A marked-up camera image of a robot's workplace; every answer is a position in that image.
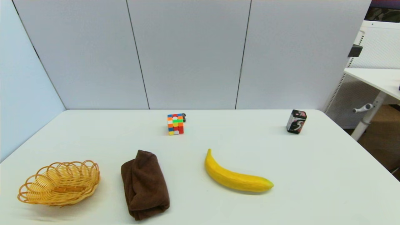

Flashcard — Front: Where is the grey table crank handle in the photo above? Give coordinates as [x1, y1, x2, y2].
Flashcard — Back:
[352, 103, 374, 113]

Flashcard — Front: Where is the yellow banana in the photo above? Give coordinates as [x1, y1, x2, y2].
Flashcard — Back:
[204, 148, 274, 193]

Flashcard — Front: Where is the folded brown towel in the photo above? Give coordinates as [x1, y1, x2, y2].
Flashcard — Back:
[121, 150, 170, 221]

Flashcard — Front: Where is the white side table top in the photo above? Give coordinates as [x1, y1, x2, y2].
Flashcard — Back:
[344, 68, 400, 101]

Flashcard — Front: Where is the multicoloured puzzle cube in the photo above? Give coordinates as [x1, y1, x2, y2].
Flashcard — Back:
[167, 113, 184, 135]

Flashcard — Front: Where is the black clamp block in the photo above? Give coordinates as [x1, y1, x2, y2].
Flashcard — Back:
[348, 44, 363, 58]

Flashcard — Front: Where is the black chewing gum box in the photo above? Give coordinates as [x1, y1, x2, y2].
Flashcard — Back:
[286, 109, 307, 134]

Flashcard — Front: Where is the white perforated panel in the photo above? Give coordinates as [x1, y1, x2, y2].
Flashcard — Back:
[323, 20, 400, 129]

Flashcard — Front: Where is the woven wicker basket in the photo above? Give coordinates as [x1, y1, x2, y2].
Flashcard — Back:
[17, 160, 101, 207]

